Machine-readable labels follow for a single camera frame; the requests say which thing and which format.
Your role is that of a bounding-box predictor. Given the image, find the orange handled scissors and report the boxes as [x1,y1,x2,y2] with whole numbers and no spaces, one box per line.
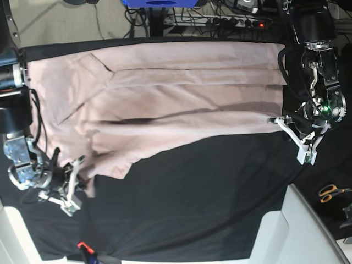
[318,184,351,204]

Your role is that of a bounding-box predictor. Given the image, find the white power strip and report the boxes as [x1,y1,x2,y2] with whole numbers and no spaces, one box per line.
[164,14,270,29]

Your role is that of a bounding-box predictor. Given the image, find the black table cloth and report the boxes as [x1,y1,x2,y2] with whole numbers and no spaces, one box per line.
[1,41,351,262]

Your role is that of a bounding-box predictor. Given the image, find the pale pink T-shirt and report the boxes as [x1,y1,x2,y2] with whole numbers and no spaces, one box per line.
[29,42,285,197]

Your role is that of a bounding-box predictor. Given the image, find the orange black clamp bottom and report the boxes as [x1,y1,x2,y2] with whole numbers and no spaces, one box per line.
[77,241,101,264]

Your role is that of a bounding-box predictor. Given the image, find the white table frame left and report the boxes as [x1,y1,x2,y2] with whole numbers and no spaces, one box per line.
[1,205,68,264]

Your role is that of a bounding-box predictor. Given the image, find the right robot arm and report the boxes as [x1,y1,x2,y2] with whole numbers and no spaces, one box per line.
[1,1,85,217]

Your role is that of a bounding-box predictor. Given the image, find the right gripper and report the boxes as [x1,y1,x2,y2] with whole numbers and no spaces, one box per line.
[8,155,91,217]

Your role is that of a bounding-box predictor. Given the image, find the white table frame right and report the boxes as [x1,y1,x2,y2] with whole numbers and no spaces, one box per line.
[249,184,350,264]

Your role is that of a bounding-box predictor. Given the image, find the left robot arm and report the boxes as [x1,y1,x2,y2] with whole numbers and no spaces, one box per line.
[268,1,347,165]

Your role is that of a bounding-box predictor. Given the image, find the blue box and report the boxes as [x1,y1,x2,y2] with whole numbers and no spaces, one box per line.
[122,0,198,8]

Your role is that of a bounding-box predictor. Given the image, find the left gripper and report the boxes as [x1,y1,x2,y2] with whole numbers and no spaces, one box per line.
[267,93,347,166]

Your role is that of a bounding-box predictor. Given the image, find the white table frame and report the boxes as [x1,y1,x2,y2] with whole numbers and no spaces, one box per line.
[1,205,68,264]
[249,184,350,264]

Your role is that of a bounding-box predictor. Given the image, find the black table leg post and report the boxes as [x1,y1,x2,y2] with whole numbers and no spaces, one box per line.
[148,8,166,37]

